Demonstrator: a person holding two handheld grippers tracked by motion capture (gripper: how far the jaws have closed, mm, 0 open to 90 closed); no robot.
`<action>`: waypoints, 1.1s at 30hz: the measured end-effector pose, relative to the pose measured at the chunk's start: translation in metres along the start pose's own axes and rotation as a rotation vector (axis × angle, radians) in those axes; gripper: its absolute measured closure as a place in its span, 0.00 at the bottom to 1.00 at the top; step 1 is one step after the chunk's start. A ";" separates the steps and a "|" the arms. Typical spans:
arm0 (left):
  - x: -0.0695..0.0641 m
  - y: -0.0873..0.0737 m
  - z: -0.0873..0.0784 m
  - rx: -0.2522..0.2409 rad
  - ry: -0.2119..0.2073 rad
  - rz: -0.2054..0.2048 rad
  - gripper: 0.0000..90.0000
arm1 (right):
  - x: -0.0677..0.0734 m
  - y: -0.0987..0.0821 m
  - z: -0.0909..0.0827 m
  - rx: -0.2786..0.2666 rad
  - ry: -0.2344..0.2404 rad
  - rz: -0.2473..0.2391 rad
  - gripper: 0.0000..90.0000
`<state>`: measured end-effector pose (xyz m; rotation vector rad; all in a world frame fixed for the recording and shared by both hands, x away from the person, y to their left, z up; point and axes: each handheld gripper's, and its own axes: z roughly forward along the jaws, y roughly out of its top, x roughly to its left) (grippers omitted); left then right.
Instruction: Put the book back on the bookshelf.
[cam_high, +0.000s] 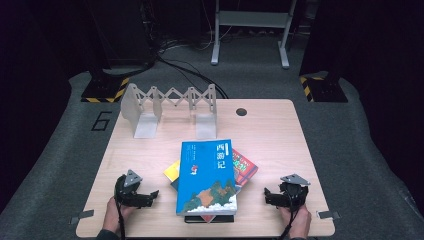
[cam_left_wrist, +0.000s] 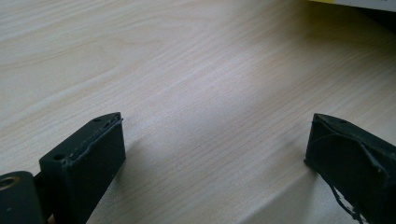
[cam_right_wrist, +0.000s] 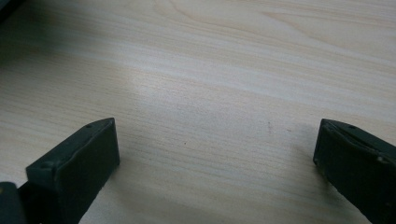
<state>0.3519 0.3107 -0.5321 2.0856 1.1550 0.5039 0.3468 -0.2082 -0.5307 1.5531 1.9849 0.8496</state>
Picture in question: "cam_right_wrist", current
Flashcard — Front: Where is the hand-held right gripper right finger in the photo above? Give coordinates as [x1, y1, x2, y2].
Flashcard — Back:
[312, 118, 396, 224]

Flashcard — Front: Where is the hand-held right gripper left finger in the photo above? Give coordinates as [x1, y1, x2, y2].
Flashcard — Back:
[18, 117, 121, 224]

